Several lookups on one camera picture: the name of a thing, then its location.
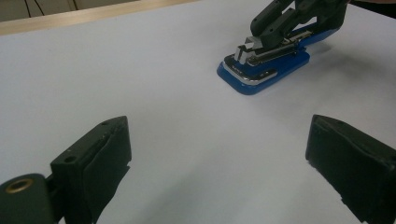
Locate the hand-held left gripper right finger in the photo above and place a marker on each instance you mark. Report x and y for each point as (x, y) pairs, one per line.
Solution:
(358, 168)

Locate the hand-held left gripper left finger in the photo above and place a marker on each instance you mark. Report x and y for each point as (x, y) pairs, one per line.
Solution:
(93, 161)

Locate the wooden table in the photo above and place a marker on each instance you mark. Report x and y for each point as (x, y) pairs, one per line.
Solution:
(77, 19)

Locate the blue stapler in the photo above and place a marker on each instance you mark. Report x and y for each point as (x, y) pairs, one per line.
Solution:
(274, 71)

